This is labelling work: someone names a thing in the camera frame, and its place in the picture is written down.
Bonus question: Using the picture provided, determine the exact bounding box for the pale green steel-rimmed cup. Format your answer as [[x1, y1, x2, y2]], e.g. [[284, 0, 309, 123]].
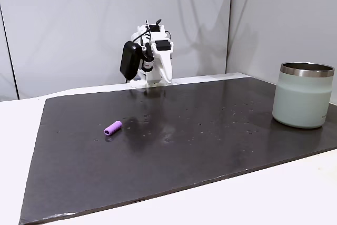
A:
[[272, 62, 335, 129]]

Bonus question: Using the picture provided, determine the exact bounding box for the black oval camera box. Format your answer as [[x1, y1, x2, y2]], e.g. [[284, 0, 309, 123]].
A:
[[120, 41, 143, 79]]

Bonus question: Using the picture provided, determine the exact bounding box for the dark grey table mat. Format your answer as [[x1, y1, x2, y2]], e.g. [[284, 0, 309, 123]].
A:
[[18, 77, 337, 225]]

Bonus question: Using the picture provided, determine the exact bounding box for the purple pen grip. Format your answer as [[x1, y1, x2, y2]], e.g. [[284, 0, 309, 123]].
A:
[[104, 120, 123, 136]]

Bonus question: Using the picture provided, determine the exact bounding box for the black camera cable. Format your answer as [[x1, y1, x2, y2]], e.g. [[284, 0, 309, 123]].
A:
[[131, 18, 162, 44]]

